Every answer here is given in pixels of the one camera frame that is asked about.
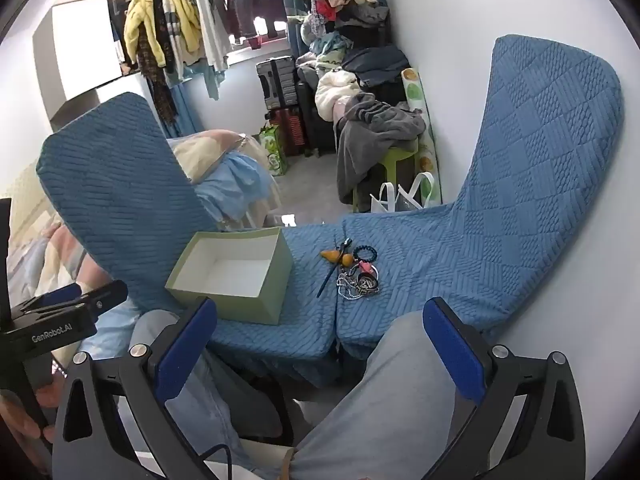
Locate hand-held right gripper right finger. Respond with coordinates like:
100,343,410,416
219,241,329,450
422,296,586,480

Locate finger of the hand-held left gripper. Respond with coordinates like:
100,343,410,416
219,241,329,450
20,282,83,313
60,280,129,318

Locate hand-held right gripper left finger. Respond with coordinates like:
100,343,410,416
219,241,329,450
52,297,218,480

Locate green cardboard box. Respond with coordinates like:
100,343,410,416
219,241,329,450
165,226,294,326

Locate orange gourd pendant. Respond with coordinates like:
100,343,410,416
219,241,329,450
320,249,355,267

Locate person's left hand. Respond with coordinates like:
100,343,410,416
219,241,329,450
0,377,68,443

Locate patterned bed blanket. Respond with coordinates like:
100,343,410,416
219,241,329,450
0,165,108,361

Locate person's grey trouser leg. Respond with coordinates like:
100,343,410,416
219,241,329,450
295,310,476,480
129,310,283,480

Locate white tote bag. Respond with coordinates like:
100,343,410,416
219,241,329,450
370,171,435,213

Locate cream blanket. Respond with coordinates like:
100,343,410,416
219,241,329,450
167,129,251,183

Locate light blue quilt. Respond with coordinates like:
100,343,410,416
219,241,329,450
192,152,282,226

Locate blue textured sofa cover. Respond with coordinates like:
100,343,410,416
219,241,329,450
334,35,626,358

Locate green stool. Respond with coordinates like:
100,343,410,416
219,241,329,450
352,137,421,213

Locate dark patterned scarf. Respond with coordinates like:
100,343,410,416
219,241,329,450
137,25,178,126

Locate red suitcase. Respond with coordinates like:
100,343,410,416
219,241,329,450
267,107,306,158

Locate grey blanket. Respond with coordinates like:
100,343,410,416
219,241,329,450
336,94,427,205

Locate white cabinet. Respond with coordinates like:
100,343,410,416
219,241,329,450
32,0,151,121

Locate black smooth suitcase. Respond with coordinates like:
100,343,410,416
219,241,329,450
297,77,341,156

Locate rolled mat with green dots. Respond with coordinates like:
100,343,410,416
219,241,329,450
400,67,443,206

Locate black ribbed suitcase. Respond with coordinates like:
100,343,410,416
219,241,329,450
256,56,301,111

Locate white shirt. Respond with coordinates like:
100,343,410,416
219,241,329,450
192,0,233,73

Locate cream yellow sweater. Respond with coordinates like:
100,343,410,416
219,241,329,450
165,0,203,66

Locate pile of clothes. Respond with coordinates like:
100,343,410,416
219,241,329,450
295,5,412,121

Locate black cable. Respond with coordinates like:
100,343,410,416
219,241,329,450
197,444,232,468

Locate silver bead chain necklace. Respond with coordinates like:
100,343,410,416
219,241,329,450
336,272,367,302

